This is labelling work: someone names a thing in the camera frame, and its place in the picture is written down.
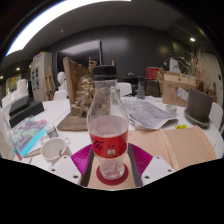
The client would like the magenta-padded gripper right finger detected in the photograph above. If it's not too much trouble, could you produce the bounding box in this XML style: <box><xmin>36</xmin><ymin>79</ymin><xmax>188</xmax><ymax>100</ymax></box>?
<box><xmin>126</xmin><ymin>143</ymin><xmax>176</xmax><ymax>188</ymax></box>

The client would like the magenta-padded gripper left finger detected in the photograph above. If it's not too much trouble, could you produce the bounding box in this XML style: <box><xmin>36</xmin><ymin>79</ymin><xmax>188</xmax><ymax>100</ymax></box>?
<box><xmin>49</xmin><ymin>143</ymin><xmax>96</xmax><ymax>188</ymax></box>

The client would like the white ceramic cup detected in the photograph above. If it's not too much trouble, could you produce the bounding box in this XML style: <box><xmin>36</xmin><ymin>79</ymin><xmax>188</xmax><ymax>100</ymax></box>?
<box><xmin>40</xmin><ymin>135</ymin><xmax>72</xmax><ymax>165</ymax></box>

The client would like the beige wooden board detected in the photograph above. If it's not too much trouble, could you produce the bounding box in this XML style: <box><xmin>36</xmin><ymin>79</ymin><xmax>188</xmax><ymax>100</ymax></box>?
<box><xmin>87</xmin><ymin>125</ymin><xmax>218</xmax><ymax>191</ymax></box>

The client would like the small silver-lidded jar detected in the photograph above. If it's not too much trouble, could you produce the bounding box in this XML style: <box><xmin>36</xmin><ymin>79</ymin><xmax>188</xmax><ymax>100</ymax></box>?
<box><xmin>44</xmin><ymin>123</ymin><xmax>59</xmax><ymax>139</ymax></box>

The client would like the flat round red coaster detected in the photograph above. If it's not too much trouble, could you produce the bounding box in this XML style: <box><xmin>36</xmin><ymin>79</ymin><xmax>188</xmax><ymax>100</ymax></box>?
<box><xmin>95</xmin><ymin>162</ymin><xmax>130</xmax><ymax>186</ymax></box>

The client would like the colourful illustrated book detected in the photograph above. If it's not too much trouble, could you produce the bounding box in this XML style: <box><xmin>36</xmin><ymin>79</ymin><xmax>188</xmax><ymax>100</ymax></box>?
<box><xmin>9</xmin><ymin>116</ymin><xmax>50</xmax><ymax>158</ymax></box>

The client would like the spread-out newspaper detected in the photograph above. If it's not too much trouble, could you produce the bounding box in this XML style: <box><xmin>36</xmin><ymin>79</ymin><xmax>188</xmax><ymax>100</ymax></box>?
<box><xmin>120</xmin><ymin>95</ymin><xmax>180</xmax><ymax>131</ymax></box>

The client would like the clear red-labelled drink bottle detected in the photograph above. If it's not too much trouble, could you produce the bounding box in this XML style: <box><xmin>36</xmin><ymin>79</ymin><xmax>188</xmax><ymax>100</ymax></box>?
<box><xmin>86</xmin><ymin>64</ymin><xmax>130</xmax><ymax>181</ymax></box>

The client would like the small clear glass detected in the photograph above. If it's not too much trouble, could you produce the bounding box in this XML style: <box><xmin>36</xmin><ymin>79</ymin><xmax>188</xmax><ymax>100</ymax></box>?
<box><xmin>165</xmin><ymin>103</ymin><xmax>178</xmax><ymax>118</ymax></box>

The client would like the wooden stick model on board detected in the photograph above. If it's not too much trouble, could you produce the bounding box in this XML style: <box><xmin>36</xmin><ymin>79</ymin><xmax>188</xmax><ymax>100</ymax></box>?
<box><xmin>56</xmin><ymin>56</ymin><xmax>101</xmax><ymax>132</ymax></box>

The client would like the black flat case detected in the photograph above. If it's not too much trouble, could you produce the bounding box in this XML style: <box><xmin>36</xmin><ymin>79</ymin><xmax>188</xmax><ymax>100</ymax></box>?
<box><xmin>8</xmin><ymin>95</ymin><xmax>45</xmax><ymax>128</ymax></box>

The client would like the grey pot with dried plant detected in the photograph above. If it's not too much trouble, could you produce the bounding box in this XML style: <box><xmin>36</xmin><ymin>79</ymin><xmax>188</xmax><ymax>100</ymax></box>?
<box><xmin>163</xmin><ymin>49</ymin><xmax>214</xmax><ymax>130</ymax></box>

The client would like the clear glass bottle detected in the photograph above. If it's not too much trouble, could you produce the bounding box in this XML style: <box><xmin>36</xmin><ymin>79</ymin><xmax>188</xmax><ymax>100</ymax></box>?
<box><xmin>136</xmin><ymin>77</ymin><xmax>147</xmax><ymax>100</ymax></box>

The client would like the brown cardboard box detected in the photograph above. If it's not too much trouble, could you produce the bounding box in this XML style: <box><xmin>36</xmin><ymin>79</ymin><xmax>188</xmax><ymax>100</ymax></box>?
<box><xmin>161</xmin><ymin>70</ymin><xmax>198</xmax><ymax>108</ymax></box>

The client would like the wooden easel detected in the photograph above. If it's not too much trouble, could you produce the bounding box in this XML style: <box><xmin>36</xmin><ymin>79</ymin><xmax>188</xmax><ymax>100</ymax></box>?
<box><xmin>44</xmin><ymin>66</ymin><xmax>58</xmax><ymax>101</ymax></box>

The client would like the white plaster bust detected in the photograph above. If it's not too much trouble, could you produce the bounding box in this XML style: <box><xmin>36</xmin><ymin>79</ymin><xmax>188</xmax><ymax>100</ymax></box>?
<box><xmin>56</xmin><ymin>71</ymin><xmax>68</xmax><ymax>92</ymax></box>

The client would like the red container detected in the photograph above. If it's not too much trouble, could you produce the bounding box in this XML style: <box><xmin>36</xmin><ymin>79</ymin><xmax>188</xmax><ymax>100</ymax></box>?
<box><xmin>145</xmin><ymin>66</ymin><xmax>161</xmax><ymax>81</ymax></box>

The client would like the large dark wall screen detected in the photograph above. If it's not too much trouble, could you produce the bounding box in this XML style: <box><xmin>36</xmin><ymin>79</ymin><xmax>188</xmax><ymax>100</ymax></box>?
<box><xmin>55</xmin><ymin>39</ymin><xmax>103</xmax><ymax>75</ymax></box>

